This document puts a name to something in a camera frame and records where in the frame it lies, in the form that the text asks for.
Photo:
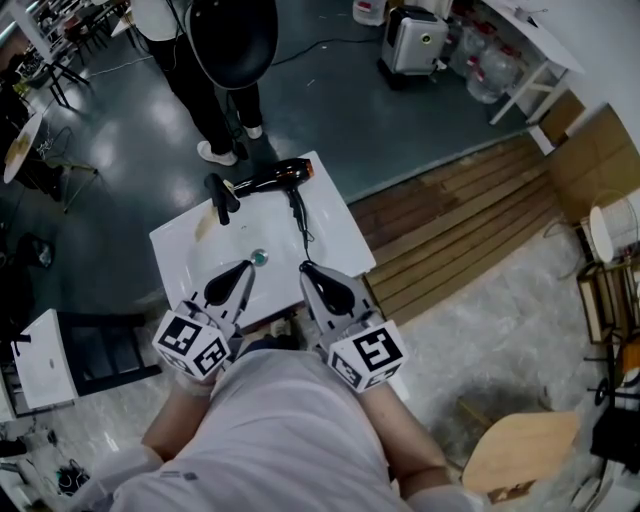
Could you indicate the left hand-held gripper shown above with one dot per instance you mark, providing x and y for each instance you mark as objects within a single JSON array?
[{"x": 190, "y": 345}]

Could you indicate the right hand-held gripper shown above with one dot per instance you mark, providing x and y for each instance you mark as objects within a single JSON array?
[{"x": 370, "y": 355}]

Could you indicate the person's left forearm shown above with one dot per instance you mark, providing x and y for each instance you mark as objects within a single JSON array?
[{"x": 175, "y": 425}]

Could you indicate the person's right forearm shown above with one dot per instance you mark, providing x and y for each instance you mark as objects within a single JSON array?
[{"x": 405, "y": 435}]

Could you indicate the round sink drain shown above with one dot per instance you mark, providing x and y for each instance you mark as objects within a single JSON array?
[{"x": 259, "y": 257}]

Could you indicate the person's dark trousers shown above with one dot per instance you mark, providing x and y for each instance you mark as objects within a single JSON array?
[{"x": 270, "y": 344}]

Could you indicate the white washbasin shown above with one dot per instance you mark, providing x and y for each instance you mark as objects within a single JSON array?
[{"x": 280, "y": 235}]

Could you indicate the black faucet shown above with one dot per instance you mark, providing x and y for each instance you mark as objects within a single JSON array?
[{"x": 220, "y": 197}]

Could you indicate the black hair dryer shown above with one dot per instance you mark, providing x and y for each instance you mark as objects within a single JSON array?
[{"x": 270, "y": 177}]

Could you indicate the wooden slat platform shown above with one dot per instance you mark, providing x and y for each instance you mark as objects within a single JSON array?
[{"x": 450, "y": 235}]

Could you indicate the person's white shirt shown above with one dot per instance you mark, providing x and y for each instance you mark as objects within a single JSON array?
[{"x": 290, "y": 440}]

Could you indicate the white top black stand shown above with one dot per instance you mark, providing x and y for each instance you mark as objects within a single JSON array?
[{"x": 45, "y": 365}]

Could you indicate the black bag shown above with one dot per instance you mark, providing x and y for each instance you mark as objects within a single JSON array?
[{"x": 32, "y": 250}]

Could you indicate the wooden chair seat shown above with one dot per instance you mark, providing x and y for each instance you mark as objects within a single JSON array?
[{"x": 520, "y": 445}]

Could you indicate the round table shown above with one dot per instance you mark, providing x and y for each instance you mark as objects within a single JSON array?
[{"x": 22, "y": 147}]

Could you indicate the wooden metal shelf rack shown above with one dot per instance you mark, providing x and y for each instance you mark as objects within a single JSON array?
[{"x": 592, "y": 305}]

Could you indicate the white wheeled case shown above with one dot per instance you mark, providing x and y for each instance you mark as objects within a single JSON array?
[{"x": 412, "y": 45}]

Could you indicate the clear water jug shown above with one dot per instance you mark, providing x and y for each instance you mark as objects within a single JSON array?
[
  {"x": 492, "y": 75},
  {"x": 470, "y": 47}
]

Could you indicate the white plastic jug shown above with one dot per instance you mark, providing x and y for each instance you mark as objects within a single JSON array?
[{"x": 370, "y": 11}]

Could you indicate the small cardboard box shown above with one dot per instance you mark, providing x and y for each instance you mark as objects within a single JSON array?
[{"x": 562, "y": 117}]

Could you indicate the large cardboard sheet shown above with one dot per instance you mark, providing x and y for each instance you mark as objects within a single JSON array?
[{"x": 595, "y": 160}]

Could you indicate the orange chair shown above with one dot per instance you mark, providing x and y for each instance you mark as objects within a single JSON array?
[{"x": 631, "y": 360}]

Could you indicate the black box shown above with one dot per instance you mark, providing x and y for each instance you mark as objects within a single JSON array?
[{"x": 617, "y": 435}]

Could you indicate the white table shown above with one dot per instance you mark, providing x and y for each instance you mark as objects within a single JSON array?
[{"x": 545, "y": 45}]

